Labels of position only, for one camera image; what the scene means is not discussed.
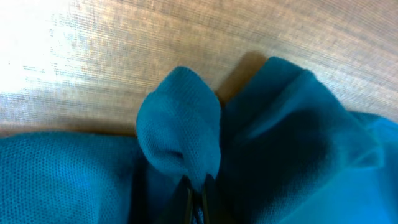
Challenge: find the blue t-shirt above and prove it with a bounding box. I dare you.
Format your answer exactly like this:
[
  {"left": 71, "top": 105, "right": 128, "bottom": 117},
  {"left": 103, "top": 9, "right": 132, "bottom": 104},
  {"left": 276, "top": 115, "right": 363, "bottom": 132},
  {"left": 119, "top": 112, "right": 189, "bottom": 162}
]
[{"left": 1, "top": 57, "right": 397, "bottom": 223}]

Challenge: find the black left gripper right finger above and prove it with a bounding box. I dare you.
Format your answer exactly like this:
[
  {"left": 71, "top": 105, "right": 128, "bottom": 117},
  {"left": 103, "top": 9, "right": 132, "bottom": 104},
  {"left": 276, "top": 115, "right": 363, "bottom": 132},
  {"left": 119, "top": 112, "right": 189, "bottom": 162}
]
[{"left": 202, "top": 174, "right": 236, "bottom": 224}]

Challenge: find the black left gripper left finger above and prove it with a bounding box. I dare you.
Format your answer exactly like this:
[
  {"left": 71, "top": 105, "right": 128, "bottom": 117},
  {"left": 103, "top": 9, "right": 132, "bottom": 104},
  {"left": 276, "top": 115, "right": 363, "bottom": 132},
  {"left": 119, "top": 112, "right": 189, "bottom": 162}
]
[{"left": 155, "top": 176, "right": 193, "bottom": 224}]

